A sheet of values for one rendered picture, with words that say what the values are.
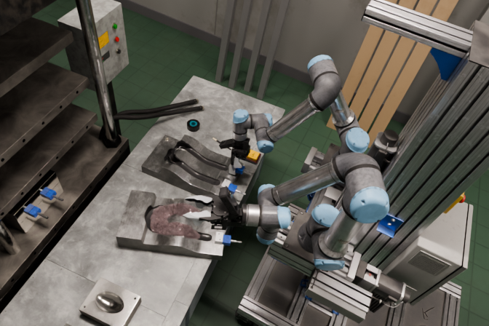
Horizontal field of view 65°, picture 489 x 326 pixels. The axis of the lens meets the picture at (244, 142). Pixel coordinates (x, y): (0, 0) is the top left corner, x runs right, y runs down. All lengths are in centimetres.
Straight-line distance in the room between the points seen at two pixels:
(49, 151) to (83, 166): 29
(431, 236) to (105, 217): 152
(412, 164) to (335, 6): 242
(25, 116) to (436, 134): 163
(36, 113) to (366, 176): 140
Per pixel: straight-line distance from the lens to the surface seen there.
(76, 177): 227
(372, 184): 123
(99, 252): 200
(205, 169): 211
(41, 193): 210
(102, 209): 211
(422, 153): 144
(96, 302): 185
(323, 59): 173
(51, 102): 195
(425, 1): 324
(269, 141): 177
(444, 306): 296
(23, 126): 187
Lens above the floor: 259
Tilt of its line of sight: 49 degrees down
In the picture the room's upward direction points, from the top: 11 degrees clockwise
